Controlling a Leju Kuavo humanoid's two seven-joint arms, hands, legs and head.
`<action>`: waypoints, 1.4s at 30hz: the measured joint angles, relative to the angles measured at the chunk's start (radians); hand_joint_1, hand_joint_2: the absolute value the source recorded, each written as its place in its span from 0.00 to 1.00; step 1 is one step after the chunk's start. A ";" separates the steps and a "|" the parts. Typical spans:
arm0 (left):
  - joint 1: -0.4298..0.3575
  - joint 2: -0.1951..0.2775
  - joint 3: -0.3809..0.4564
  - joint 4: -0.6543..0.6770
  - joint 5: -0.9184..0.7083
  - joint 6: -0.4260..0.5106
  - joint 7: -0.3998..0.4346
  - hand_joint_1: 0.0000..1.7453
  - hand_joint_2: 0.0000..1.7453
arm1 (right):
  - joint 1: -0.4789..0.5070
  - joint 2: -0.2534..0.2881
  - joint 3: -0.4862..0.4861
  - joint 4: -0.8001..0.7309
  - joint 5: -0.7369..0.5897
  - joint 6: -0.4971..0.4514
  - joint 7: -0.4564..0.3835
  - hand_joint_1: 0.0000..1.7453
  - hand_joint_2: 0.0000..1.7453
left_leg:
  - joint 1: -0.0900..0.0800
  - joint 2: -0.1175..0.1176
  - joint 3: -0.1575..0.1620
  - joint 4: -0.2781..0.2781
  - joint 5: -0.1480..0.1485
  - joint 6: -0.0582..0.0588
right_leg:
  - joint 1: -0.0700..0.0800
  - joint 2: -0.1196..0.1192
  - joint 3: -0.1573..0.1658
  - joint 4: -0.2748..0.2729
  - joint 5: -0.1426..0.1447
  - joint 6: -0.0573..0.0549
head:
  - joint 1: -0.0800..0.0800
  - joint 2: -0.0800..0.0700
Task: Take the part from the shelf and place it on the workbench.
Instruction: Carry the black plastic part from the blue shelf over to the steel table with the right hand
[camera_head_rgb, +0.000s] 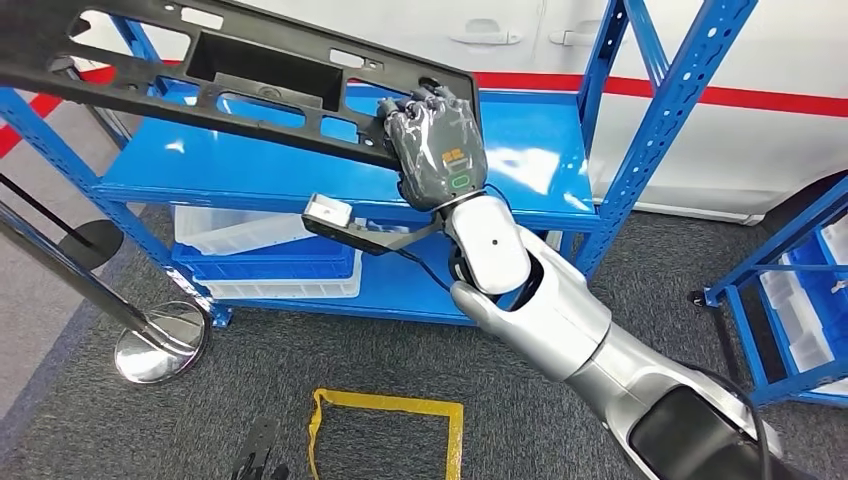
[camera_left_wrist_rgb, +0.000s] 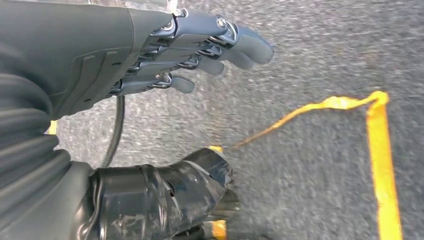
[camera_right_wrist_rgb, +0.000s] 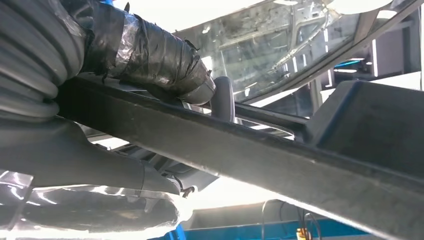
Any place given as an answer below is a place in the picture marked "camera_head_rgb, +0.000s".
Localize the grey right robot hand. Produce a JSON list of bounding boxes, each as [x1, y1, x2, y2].
[[376, 82, 490, 213]]

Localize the long black plastic part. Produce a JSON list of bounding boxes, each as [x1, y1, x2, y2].
[[0, 0, 482, 172]]

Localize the blue metal shelf rack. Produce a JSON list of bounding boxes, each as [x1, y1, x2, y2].
[[688, 173, 848, 409], [0, 0, 760, 329]]

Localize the blue plastic bin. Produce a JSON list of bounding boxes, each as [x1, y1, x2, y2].
[[170, 241, 359, 283], [781, 228, 848, 346]]

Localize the yellow tape square peeled edge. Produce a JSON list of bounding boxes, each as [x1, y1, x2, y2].
[[307, 388, 465, 480]]

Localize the white car with red stripe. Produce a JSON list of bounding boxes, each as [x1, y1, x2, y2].
[[66, 0, 848, 227]]

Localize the black round floor disc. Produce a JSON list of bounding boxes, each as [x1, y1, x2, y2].
[[58, 219, 125, 272]]

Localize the black right wrist camera bracket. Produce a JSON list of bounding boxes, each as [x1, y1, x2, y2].
[[301, 215, 452, 258]]

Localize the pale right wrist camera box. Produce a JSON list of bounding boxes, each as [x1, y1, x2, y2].
[[302, 193, 354, 231]]

